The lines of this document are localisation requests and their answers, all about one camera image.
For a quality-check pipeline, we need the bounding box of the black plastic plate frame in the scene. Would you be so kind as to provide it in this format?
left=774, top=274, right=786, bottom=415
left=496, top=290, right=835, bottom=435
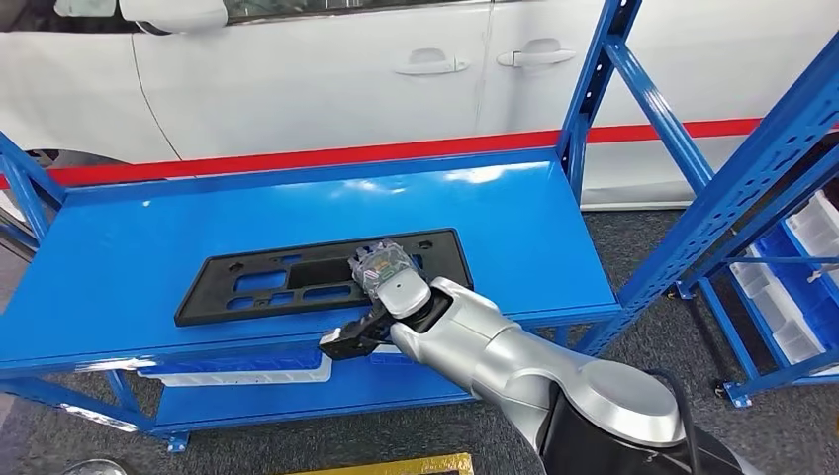
left=173, top=228, right=475, bottom=328

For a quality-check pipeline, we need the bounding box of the blue steel shelf rack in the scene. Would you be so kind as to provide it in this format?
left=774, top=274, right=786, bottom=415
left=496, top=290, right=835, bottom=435
left=0, top=0, right=839, bottom=455

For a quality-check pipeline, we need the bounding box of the blue wheeled shelf rack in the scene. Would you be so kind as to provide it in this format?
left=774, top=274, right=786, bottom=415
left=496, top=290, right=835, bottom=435
left=675, top=141, right=839, bottom=410

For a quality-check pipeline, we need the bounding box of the white car with red stripe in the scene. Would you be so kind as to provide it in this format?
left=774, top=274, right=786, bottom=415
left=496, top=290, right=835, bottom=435
left=0, top=0, right=839, bottom=213

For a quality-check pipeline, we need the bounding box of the white plastic bin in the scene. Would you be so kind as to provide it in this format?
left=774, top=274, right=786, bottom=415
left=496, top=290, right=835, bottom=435
left=728, top=245, right=839, bottom=378
left=136, top=354, right=334, bottom=388
left=783, top=190, right=839, bottom=290

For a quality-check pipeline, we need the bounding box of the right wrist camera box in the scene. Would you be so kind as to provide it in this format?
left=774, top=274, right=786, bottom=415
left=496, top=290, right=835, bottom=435
left=319, top=300, right=396, bottom=362

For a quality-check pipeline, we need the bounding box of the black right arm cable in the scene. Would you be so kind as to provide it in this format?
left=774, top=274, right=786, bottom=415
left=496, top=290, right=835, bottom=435
left=645, top=368, right=703, bottom=475

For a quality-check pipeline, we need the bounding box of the chrome stanchion post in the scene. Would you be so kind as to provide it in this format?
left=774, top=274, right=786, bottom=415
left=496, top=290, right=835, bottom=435
left=61, top=458, right=129, bottom=475

